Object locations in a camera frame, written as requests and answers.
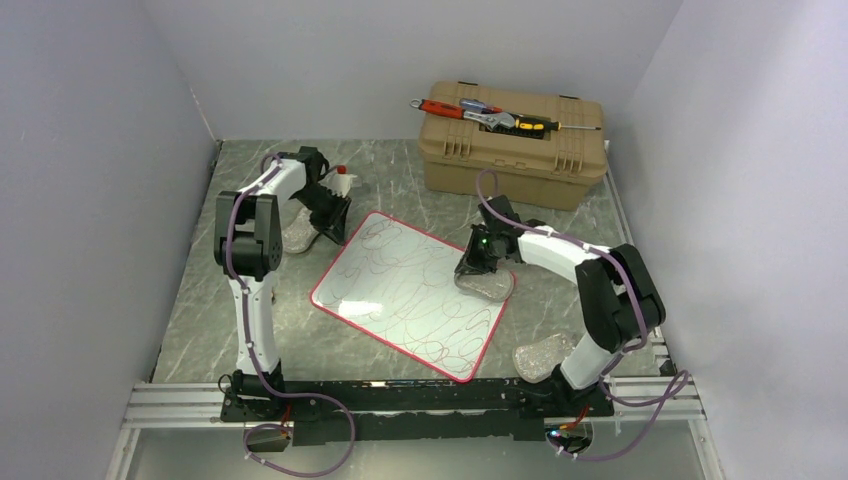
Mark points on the red framed whiteboard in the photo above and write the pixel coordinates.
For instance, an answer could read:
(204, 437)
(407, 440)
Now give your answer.
(395, 283)

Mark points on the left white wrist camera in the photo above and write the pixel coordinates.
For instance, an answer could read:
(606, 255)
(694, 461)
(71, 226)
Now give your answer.
(340, 180)

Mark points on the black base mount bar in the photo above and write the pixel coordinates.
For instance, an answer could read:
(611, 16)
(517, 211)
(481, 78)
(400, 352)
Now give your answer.
(335, 411)

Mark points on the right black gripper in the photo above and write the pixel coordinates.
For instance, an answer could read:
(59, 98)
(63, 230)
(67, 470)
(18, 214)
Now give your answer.
(472, 263)

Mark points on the red handled adjustable wrench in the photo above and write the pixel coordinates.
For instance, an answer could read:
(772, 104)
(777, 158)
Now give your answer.
(489, 120)

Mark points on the yellow black screwdriver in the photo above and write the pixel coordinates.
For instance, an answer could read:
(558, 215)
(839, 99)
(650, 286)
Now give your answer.
(539, 124)

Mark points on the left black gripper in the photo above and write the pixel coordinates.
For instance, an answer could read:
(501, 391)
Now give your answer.
(333, 226)

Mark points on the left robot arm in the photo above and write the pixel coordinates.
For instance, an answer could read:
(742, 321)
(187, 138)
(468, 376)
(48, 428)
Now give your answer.
(249, 246)

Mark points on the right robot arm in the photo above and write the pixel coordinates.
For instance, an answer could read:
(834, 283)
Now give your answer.
(619, 300)

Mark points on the aluminium rail frame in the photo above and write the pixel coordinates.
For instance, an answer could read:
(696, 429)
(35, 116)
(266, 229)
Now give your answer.
(198, 406)

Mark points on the blue red screwdriver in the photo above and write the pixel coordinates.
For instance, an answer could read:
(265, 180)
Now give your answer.
(478, 106)

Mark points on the tan plastic toolbox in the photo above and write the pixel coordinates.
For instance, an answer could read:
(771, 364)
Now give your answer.
(552, 168)

